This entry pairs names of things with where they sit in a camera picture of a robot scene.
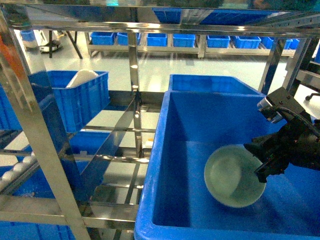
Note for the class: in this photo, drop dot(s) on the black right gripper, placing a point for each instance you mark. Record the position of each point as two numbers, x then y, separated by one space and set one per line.
294 144

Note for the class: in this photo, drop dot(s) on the stainless steel roller shelf rack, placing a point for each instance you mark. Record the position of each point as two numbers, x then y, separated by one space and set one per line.
294 24

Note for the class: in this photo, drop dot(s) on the blue crate with white plate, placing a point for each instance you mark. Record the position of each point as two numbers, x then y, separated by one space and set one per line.
77 105

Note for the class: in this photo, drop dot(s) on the white plate in crate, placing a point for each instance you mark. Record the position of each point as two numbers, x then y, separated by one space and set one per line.
81 77

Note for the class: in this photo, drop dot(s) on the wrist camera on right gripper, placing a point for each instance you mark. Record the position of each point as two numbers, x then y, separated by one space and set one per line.
280 105

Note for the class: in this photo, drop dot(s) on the green bowl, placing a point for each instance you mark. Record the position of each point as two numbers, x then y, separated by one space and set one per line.
229 175

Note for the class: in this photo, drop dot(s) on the large blue bin right shelf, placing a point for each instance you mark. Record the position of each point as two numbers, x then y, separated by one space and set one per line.
175 202

